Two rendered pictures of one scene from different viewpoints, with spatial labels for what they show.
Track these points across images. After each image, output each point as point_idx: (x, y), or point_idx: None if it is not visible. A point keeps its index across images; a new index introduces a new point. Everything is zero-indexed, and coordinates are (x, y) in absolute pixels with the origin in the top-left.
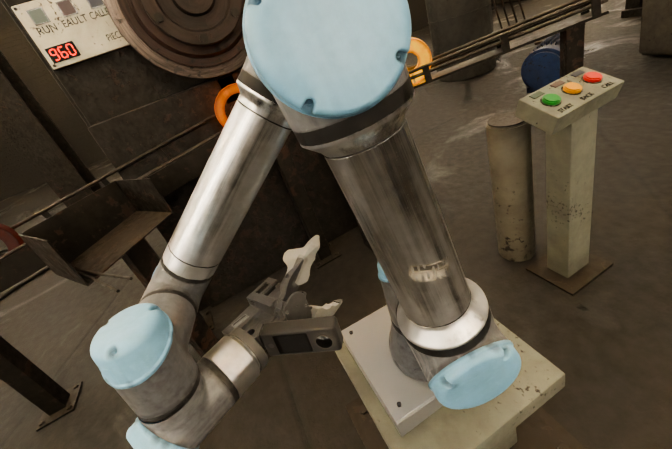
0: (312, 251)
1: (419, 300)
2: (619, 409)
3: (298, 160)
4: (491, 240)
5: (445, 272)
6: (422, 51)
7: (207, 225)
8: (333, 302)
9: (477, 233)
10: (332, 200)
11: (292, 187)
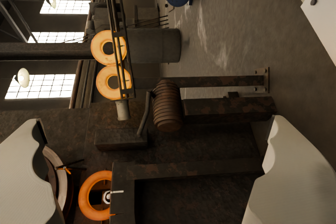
0: (5, 142)
1: None
2: None
3: (170, 159)
4: None
5: None
6: (102, 36)
7: None
8: (269, 138)
9: (272, 12)
10: (218, 140)
11: (187, 172)
